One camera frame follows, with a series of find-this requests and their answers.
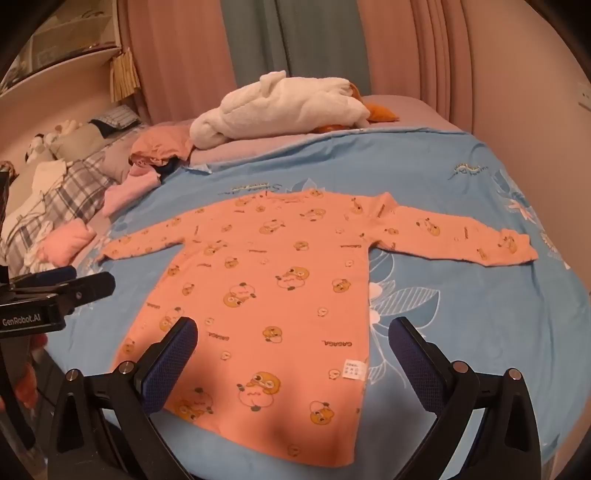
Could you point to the blue striped pillow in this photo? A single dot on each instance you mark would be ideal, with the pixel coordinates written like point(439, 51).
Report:
point(115, 119)

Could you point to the teal curtain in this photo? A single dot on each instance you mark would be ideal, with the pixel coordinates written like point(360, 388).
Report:
point(295, 37)

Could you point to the white plush toy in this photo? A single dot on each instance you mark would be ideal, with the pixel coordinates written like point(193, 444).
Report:
point(44, 141)

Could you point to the straw tassel bundle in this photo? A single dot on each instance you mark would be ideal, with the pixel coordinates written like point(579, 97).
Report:
point(124, 76)

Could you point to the dark blue cloth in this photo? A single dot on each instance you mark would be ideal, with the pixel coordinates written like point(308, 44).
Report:
point(168, 167)

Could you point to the white cloth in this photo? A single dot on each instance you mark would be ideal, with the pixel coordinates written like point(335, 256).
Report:
point(48, 174)

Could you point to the orange printed long-sleeved shirt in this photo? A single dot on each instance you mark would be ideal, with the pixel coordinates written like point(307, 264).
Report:
point(277, 277)

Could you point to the pink curtain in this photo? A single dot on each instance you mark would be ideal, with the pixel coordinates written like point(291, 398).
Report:
point(461, 50)
point(184, 55)

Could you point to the mauve bedsheet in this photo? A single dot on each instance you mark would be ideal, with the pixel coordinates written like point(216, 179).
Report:
point(415, 110)

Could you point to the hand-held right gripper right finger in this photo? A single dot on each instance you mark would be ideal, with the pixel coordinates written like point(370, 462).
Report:
point(415, 364)

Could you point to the wall shelf cabinet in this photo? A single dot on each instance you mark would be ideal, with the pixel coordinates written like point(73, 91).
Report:
point(55, 41)

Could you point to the grey-green pillow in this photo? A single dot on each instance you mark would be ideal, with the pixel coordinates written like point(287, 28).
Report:
point(81, 138)

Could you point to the grey plaid cloth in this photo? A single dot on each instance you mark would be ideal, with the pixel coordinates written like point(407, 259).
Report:
point(78, 180)

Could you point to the salmon pink garment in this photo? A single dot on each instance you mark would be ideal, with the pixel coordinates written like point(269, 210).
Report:
point(159, 143)

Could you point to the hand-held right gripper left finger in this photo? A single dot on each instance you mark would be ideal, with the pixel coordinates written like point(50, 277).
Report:
point(171, 364)

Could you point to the white fluffy towel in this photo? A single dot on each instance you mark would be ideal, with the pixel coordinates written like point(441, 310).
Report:
point(286, 106)

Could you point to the blue printed blanket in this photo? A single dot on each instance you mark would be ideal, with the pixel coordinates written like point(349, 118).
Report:
point(461, 346)

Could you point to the light pink garment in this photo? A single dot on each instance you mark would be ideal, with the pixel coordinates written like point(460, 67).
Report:
point(131, 191)

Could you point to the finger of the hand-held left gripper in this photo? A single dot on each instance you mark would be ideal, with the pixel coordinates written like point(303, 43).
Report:
point(92, 286)
point(51, 276)

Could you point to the pink folded cloth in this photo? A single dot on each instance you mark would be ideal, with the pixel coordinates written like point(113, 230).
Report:
point(69, 242)

